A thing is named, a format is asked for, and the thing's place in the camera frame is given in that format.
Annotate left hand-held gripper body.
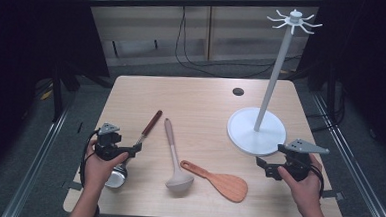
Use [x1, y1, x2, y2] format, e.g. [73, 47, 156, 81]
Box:
[92, 121, 138, 164]

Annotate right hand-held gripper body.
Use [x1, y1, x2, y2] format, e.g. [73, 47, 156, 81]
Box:
[264, 136, 331, 184]

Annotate steel ladle with red-brown handle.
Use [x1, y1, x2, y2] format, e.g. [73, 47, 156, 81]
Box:
[104, 107, 164, 192]

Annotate white utensil rack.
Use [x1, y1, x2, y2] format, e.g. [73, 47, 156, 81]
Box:
[225, 5, 324, 160]

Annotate wooden rice paddle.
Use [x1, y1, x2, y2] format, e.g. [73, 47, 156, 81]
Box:
[178, 159, 250, 205]

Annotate beige silicone ladle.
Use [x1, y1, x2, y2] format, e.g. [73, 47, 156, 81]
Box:
[160, 117, 198, 194]

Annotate person's left hand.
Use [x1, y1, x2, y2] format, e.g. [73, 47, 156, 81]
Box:
[83, 138, 130, 193]

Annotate person's right hand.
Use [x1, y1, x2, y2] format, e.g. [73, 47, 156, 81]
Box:
[274, 152, 325, 214]

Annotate grey tape piece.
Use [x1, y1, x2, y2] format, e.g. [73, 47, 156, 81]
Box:
[319, 189, 347, 202]
[61, 180, 85, 192]

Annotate black metal stand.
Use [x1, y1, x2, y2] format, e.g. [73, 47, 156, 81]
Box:
[48, 60, 115, 126]

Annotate dark curtain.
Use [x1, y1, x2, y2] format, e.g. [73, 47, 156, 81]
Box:
[0, 0, 115, 195]
[292, 0, 386, 167]

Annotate black horizontal bar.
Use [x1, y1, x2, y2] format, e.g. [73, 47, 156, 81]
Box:
[85, 0, 323, 20]

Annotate right hand-held gripper black cable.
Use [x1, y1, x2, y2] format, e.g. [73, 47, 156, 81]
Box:
[308, 163, 327, 199]

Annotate hand-held gripper black cable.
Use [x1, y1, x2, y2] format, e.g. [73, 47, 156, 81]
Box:
[78, 129, 102, 189]
[308, 163, 327, 199]

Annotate left hand-held gripper black cable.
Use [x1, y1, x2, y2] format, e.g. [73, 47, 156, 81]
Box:
[78, 129, 102, 189]

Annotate black floor cables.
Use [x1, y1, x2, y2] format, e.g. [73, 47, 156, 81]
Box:
[304, 77, 348, 134]

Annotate metal floor rail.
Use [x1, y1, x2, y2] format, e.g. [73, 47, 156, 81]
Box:
[0, 105, 71, 217]
[304, 93, 386, 217]

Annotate black wall cable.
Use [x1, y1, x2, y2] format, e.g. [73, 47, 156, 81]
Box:
[173, 6, 304, 83]

